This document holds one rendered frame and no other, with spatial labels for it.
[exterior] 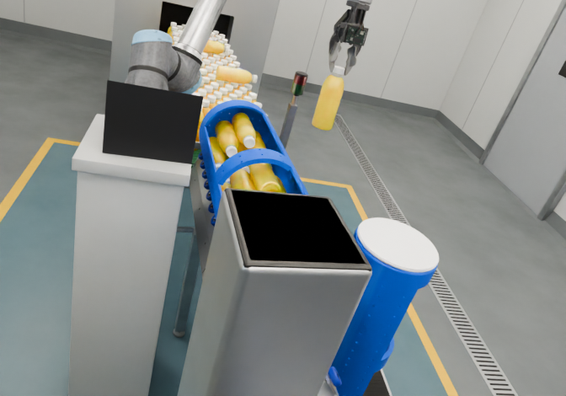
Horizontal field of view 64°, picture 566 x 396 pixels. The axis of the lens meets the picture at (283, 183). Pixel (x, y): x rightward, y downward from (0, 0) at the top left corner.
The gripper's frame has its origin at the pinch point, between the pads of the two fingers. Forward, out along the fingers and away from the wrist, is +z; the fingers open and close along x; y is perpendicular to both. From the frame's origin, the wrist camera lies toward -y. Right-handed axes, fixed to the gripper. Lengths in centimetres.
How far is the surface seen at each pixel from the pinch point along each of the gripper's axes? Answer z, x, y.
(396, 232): 47, 31, 13
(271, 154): 27.6, -17.4, 13.2
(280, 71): 53, 66, -469
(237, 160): 30.9, -27.4, 14.4
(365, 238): 48, 18, 18
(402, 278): 54, 28, 31
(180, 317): 130, -31, -40
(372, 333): 78, 27, 27
